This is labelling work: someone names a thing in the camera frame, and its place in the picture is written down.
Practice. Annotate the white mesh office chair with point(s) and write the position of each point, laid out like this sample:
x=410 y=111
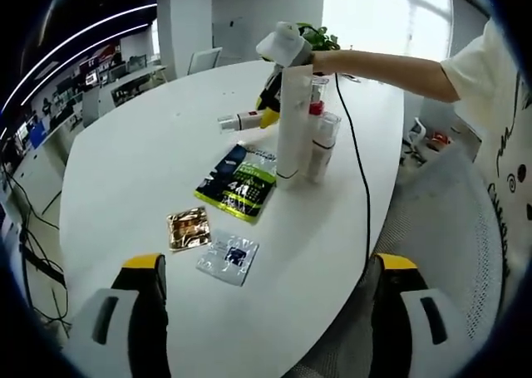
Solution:
x=449 y=228

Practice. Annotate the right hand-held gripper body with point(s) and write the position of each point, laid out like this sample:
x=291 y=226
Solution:
x=287 y=45

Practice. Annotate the tall red-collared skincare bottle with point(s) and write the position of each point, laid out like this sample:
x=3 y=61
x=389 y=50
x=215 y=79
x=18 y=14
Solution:
x=319 y=91

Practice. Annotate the long white counter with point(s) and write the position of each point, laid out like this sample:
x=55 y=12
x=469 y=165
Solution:
x=95 y=104

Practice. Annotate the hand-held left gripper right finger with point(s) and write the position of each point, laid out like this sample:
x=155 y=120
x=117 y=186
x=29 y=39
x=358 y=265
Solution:
x=409 y=336

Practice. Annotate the blue box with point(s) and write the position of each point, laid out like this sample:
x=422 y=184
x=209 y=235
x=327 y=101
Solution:
x=38 y=136

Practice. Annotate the small white skincare bottle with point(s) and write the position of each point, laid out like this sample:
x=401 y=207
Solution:
x=243 y=119
x=322 y=153

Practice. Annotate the green black skincare sachet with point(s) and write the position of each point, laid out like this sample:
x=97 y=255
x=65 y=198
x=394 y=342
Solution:
x=237 y=183

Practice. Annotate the small red object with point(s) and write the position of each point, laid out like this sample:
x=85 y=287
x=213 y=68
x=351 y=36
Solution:
x=440 y=137

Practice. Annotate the white plastic chair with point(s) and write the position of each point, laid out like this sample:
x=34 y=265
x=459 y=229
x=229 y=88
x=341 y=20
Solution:
x=204 y=61

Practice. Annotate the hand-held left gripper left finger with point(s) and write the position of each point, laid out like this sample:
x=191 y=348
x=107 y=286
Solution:
x=124 y=332

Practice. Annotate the clear skincare sachet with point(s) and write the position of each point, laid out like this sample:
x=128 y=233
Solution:
x=226 y=257

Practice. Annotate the potted green plant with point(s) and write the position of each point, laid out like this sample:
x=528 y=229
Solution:
x=322 y=39

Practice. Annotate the white skincare tube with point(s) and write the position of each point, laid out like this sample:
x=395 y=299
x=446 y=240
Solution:
x=293 y=133

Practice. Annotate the person in white shirt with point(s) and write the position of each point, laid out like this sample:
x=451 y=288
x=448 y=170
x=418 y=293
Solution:
x=494 y=116

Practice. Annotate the gold foil skincare sachet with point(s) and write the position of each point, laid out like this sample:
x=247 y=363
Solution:
x=189 y=228

